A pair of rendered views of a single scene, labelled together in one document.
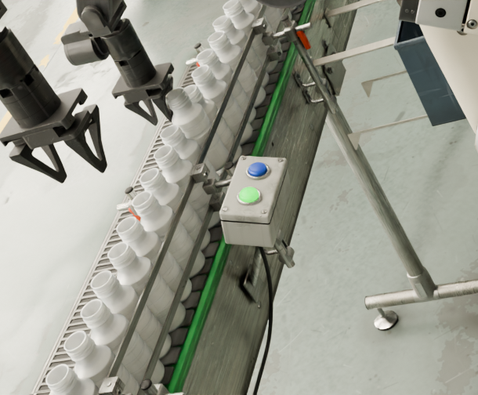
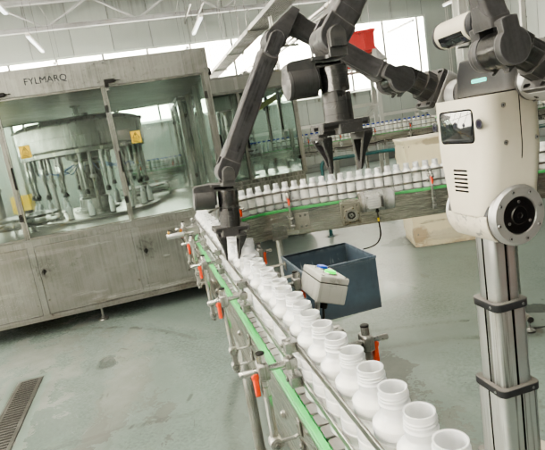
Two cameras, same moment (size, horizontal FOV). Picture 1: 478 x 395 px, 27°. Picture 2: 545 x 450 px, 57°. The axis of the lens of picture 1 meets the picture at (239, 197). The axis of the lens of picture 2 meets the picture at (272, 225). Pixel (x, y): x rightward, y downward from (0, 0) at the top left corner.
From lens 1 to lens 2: 1.20 m
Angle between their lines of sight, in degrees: 49
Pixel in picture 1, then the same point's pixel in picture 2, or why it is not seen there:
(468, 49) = (506, 154)
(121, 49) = (232, 199)
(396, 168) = (200, 419)
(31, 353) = not seen: outside the picture
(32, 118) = (348, 114)
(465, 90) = (493, 180)
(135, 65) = (236, 212)
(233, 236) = (323, 295)
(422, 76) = not seen: hidden behind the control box
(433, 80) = not seen: hidden behind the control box
